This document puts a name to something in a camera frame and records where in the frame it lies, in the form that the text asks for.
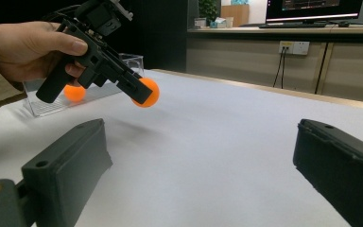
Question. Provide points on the beige cup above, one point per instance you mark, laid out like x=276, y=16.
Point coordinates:
x=230, y=22

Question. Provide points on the white table cover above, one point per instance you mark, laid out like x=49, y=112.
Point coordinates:
x=201, y=164

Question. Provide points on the large computer monitor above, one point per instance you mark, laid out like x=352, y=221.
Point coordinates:
x=312, y=8

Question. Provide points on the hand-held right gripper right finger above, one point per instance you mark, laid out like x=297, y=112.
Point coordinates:
x=340, y=164

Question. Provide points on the green potted plant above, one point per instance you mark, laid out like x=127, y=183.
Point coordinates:
x=208, y=9

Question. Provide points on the clear plastic container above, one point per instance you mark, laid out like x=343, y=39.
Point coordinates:
x=53, y=105

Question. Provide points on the tissue box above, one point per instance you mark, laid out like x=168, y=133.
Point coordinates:
x=218, y=22

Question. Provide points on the black computer mouse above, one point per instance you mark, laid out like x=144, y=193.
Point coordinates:
x=343, y=24

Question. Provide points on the white wall socket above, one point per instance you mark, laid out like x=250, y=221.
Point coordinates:
x=293, y=48

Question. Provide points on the small white box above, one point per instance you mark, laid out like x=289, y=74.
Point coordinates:
x=200, y=22

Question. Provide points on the orange ball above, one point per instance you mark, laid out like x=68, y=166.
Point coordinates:
x=74, y=93
x=152, y=94

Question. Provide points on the beige wooden counter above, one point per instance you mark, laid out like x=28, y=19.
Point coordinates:
x=233, y=60

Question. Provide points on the black curtain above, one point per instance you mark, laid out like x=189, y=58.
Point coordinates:
x=160, y=34

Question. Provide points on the black keyboard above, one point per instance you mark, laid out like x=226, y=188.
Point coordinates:
x=291, y=25

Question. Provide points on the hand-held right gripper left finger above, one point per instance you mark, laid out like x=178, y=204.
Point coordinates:
x=69, y=170

